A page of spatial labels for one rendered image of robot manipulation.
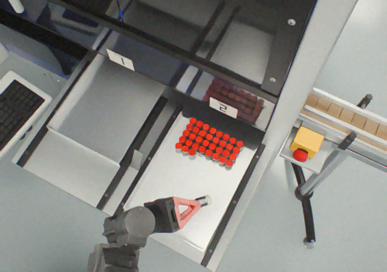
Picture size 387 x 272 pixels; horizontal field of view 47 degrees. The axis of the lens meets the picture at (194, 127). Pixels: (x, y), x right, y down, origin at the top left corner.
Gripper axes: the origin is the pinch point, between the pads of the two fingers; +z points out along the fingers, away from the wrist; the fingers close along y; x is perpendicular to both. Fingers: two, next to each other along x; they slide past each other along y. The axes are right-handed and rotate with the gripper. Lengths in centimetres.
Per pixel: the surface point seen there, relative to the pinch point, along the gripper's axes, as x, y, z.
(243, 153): 7.9, -24.0, 35.6
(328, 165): -4, -30, 78
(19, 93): 46, -70, -14
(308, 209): -25, -68, 100
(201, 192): -0.1, -29.3, 20.8
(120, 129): 24, -45, 7
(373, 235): -46, -60, 129
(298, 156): 3.6, -5.4, 39.1
